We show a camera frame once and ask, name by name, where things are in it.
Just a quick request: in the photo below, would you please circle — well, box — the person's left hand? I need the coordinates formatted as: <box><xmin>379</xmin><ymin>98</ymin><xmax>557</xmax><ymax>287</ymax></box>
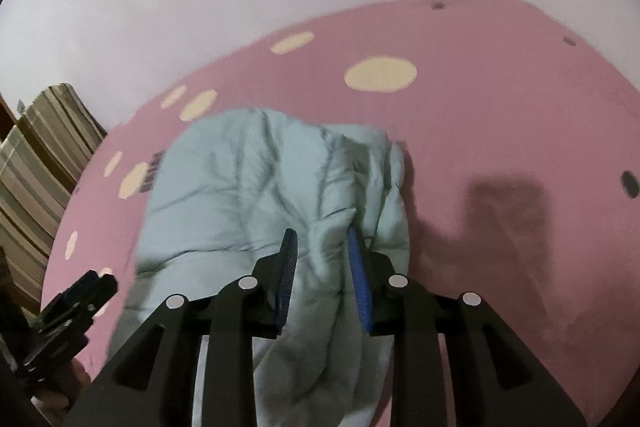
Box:
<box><xmin>30</xmin><ymin>359</ymin><xmax>91</xmax><ymax>426</ymax></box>

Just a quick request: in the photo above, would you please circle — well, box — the pink polka dot bed sheet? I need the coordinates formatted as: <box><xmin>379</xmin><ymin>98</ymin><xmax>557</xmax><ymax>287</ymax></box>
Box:
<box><xmin>42</xmin><ymin>0</ymin><xmax>639</xmax><ymax>425</ymax></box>

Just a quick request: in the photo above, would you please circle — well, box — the light blue puffer jacket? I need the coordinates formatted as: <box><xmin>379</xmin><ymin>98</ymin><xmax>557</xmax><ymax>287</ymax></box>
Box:
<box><xmin>111</xmin><ymin>108</ymin><xmax>409</xmax><ymax>426</ymax></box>

